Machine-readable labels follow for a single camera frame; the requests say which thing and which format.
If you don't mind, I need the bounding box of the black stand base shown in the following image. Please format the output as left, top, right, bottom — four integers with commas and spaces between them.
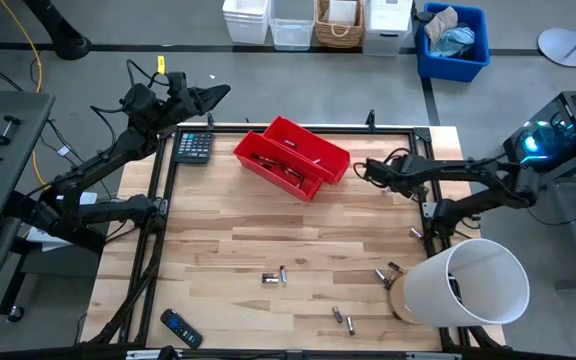
21, 0, 93, 62

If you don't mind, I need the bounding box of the red plastic bin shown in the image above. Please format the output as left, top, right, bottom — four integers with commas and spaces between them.
232, 130, 325, 203
262, 115, 352, 185

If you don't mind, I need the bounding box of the white cylindrical bucket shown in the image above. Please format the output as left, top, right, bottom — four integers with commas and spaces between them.
386, 238, 532, 329

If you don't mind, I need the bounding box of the black table frame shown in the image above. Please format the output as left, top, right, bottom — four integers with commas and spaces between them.
82, 108, 504, 360

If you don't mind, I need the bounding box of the wicker basket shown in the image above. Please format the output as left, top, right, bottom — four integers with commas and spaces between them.
314, 0, 366, 49

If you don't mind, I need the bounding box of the light blue cloth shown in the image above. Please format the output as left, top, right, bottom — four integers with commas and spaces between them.
430, 25, 476, 59

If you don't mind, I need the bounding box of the grey round stand base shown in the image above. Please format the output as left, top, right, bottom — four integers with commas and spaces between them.
537, 13, 576, 68

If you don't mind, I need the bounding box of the copper top battery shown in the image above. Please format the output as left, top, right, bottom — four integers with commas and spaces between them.
267, 157, 292, 174

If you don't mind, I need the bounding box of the clear storage bin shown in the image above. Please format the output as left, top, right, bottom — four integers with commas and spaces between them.
269, 0, 316, 52

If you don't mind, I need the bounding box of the black remote control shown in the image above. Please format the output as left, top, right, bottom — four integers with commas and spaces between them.
160, 308, 204, 350

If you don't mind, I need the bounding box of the white paper sheet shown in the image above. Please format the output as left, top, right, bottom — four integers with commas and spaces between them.
328, 0, 358, 26

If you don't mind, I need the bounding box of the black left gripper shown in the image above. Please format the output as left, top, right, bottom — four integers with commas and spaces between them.
160, 71, 232, 121

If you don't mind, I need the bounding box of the grey side table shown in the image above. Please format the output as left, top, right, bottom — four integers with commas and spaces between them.
0, 89, 57, 221

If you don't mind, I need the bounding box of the white lidded bin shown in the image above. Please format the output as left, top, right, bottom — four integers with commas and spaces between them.
362, 0, 414, 57

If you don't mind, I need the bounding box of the black desk calculator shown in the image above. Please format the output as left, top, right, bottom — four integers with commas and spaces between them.
174, 130, 215, 165

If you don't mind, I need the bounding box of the beige cloth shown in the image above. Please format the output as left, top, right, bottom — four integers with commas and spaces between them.
423, 5, 459, 45

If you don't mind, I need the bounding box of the yellow cable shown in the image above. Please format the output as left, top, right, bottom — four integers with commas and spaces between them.
0, 0, 49, 187

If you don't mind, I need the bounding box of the black clamp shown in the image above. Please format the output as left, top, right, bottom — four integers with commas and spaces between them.
0, 114, 23, 162

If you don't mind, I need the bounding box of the white storage bin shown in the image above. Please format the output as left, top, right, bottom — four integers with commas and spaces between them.
221, 0, 272, 45

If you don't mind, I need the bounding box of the large blue bin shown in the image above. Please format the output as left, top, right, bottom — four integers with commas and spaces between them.
414, 2, 492, 84

